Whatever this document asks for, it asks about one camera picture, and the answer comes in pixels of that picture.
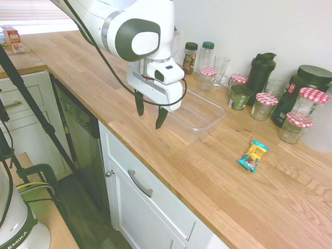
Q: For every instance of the yellow teal protein bar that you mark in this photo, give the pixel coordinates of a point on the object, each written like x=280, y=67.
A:
x=252, y=155

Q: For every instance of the black tripod pole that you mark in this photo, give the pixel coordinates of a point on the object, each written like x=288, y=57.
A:
x=31, y=98

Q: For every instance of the small green tin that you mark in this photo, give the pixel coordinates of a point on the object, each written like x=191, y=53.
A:
x=238, y=99

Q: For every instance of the black shaker bottle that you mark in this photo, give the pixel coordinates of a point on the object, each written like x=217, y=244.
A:
x=260, y=75

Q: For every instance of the large black protein tub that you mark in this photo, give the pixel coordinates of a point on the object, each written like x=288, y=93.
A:
x=311, y=77

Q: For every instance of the white window blind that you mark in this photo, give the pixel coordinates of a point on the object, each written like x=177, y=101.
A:
x=31, y=11

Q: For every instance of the clear drinking glass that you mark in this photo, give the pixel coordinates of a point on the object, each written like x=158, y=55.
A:
x=275, y=86

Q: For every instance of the white drawer cabinet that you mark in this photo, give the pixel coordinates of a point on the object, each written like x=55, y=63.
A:
x=39, y=85

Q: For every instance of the black camera stand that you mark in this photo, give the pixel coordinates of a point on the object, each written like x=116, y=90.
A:
x=5, y=147

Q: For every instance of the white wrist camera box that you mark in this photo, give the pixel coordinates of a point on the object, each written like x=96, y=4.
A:
x=169, y=75

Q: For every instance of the black steel dishwasher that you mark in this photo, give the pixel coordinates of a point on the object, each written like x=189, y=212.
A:
x=83, y=135

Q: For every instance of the dark jar green label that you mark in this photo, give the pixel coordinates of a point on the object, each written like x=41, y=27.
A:
x=190, y=59

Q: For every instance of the clear plastic container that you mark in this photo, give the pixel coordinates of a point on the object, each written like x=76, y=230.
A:
x=202, y=109

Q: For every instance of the tall clear glass mug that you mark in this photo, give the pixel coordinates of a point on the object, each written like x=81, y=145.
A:
x=221, y=68

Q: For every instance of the white cabinet under counter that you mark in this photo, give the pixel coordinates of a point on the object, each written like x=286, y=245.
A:
x=135, y=220

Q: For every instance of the orange white carton box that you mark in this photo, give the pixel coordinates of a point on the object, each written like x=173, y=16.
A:
x=11, y=35

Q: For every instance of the glass jar red checkered lid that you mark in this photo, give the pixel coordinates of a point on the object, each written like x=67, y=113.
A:
x=206, y=79
x=238, y=79
x=308, y=102
x=263, y=107
x=294, y=131

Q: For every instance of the dark green clamp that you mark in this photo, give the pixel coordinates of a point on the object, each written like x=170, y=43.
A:
x=49, y=173

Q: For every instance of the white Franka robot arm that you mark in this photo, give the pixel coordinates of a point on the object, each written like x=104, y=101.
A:
x=145, y=15

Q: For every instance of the wooden robot mounting board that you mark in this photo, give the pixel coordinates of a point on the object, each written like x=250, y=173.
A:
x=59, y=230

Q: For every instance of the clear bottle green lid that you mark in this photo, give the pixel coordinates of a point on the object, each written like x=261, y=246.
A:
x=206, y=57

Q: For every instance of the white Franka robot base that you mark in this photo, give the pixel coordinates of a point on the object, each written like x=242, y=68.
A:
x=15, y=220

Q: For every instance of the silver cabinet knob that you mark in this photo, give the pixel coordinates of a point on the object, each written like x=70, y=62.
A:
x=109, y=173

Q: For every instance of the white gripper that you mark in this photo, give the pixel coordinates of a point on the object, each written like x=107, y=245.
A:
x=155, y=92

